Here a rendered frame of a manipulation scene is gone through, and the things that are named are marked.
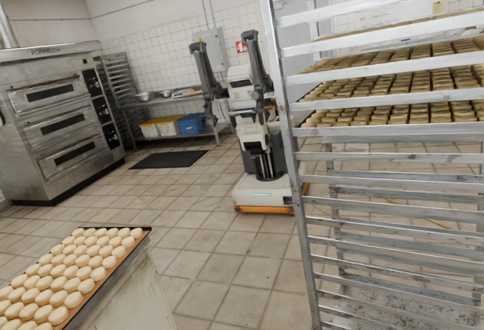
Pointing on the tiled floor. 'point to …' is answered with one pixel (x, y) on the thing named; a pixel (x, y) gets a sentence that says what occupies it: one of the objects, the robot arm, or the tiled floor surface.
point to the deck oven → (54, 123)
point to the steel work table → (172, 104)
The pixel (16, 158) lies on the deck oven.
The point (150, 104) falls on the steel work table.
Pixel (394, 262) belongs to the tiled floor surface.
